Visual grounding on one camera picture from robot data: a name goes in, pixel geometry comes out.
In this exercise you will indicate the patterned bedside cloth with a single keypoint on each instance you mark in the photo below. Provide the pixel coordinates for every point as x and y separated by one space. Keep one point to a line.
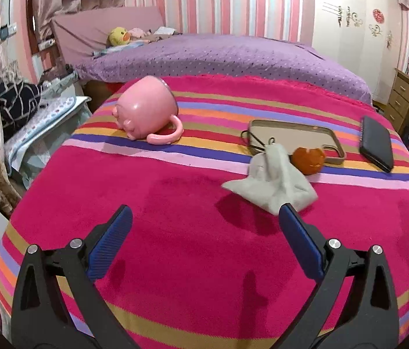
41 131

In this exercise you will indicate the pink cup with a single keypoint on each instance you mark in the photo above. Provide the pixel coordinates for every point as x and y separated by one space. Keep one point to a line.
142 109

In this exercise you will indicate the metal tray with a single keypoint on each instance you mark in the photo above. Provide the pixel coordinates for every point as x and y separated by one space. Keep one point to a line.
291 134

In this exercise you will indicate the pink bed headboard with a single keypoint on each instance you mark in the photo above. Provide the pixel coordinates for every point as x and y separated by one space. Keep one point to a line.
81 32

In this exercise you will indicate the grey tissue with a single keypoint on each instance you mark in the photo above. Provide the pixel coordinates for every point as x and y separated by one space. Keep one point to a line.
273 185

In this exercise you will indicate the orange fruit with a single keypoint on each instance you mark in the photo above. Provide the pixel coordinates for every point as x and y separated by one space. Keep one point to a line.
308 161

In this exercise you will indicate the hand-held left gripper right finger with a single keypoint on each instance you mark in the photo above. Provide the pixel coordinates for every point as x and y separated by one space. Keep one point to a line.
302 241

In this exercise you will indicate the pink clothes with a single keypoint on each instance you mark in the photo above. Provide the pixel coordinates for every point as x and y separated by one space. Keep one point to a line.
153 33

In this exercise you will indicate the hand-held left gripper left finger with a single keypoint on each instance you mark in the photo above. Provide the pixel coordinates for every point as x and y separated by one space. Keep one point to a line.
112 241

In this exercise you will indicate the striped pink blanket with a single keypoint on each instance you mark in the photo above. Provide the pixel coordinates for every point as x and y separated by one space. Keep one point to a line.
190 196

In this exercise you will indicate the purple dotted bedspread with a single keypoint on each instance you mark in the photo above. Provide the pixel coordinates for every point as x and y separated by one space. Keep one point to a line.
226 61

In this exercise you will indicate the white wall power strip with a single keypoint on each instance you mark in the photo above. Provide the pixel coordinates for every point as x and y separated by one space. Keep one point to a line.
8 31

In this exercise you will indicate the pink curtain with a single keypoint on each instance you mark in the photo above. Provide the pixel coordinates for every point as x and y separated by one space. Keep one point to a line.
48 3

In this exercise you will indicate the black patterned cloth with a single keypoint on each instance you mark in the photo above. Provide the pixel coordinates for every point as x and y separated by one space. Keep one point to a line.
17 103

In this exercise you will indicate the white wardrobe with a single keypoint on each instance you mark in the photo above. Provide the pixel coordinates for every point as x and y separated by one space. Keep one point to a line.
353 51

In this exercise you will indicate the black zip case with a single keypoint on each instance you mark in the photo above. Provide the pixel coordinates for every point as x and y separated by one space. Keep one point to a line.
377 141

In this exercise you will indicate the yellow duck plush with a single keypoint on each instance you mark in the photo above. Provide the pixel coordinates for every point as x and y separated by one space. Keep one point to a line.
118 37

